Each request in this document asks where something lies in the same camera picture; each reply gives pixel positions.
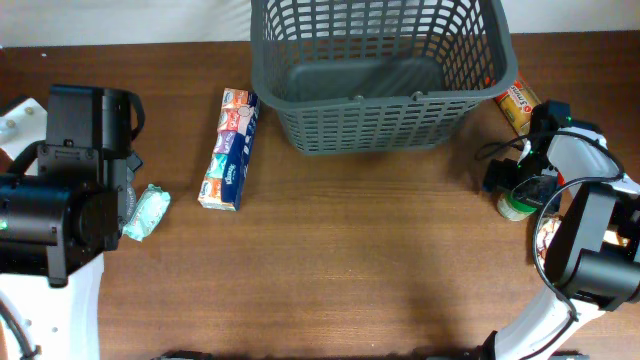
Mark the Kleenex tissue multipack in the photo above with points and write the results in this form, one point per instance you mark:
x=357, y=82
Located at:
x=223, y=183

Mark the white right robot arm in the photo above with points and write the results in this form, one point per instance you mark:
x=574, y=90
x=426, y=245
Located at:
x=591, y=265

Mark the green wet wipes pack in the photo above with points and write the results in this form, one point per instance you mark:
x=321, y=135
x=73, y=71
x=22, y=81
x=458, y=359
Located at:
x=149, y=211

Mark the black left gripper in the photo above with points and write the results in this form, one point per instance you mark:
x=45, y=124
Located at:
x=136, y=162

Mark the spaghetti pasta packet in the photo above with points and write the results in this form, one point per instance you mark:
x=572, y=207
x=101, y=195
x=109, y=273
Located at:
x=517, y=104

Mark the beige snack bag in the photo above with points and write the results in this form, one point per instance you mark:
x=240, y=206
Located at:
x=550, y=226

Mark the grey plastic basket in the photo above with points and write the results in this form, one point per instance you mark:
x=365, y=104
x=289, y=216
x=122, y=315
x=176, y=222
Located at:
x=367, y=76

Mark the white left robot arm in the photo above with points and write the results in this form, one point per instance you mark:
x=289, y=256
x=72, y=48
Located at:
x=49, y=283

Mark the green lid spice jar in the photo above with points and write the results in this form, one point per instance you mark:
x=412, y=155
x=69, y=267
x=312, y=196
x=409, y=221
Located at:
x=513, y=210

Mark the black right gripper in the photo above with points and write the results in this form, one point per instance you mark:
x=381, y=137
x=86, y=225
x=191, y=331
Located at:
x=499, y=171

